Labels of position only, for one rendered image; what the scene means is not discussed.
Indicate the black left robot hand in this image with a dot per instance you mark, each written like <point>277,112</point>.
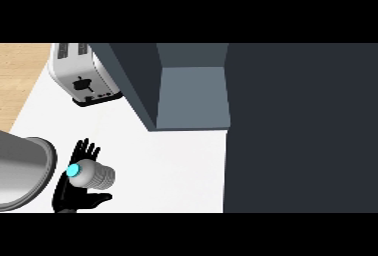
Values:
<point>65,196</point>

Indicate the clear water bottle blue cap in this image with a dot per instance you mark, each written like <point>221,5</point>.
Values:
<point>94,175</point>

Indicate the dark grey cabinet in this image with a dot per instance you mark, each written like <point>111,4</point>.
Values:
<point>182,90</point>

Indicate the grey metal pot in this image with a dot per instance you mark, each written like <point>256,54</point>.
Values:
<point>23,173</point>

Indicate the silver toaster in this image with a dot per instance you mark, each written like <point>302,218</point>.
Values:
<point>83,75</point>

